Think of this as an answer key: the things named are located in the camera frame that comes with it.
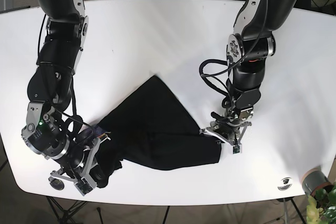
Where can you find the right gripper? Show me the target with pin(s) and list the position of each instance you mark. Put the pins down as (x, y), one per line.
(47, 134)

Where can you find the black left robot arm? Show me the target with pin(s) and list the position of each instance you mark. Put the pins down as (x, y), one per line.
(240, 76)

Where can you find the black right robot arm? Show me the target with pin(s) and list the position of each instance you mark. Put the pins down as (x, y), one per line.
(60, 45)

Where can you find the green potted plant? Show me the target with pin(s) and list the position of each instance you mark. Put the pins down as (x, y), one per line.
(321, 206)

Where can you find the right silver table grommet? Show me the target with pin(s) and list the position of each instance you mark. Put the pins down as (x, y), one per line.
(285, 184)

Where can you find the left silver table grommet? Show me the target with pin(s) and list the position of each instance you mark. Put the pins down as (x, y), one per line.
(56, 184)

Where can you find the silver table grommet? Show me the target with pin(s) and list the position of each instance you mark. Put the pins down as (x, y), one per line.
(56, 184)
(285, 184)

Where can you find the grey plant pot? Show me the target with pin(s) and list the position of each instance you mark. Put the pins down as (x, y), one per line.
(313, 180)

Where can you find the black T-shirt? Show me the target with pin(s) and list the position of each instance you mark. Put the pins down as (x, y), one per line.
(153, 129)

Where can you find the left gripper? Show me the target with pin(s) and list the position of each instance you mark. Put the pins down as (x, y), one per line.
(232, 127)

